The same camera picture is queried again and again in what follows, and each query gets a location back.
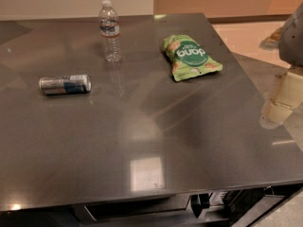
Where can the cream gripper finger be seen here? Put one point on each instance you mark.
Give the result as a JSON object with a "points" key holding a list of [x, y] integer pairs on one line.
{"points": [[289, 95]]}

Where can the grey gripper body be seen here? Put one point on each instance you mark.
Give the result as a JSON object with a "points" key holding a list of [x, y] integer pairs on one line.
{"points": [[293, 44]]}

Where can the silver blue redbull can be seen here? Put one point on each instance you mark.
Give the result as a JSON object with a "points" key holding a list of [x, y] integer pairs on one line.
{"points": [[65, 85]]}

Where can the green snack bag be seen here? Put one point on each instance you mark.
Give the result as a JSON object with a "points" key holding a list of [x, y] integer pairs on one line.
{"points": [[188, 59]]}

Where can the black equipment under table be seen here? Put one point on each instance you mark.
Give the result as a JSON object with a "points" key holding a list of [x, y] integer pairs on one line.
{"points": [[236, 208]]}

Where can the clear plastic water bottle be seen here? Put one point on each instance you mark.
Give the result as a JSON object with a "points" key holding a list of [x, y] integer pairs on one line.
{"points": [[110, 32]]}

